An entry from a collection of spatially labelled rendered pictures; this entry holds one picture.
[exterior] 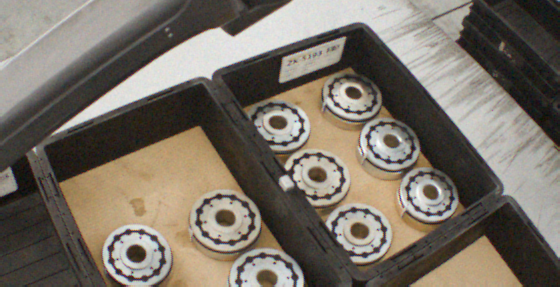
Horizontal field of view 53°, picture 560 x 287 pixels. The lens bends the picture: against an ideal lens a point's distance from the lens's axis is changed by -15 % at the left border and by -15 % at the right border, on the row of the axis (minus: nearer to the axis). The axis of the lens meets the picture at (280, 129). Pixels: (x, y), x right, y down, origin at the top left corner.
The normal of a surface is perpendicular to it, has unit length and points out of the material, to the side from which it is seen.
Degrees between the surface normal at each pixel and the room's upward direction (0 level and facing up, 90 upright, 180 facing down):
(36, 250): 0
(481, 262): 0
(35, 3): 0
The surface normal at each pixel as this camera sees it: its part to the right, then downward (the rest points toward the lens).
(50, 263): 0.12, -0.61
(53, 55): -0.14, -0.39
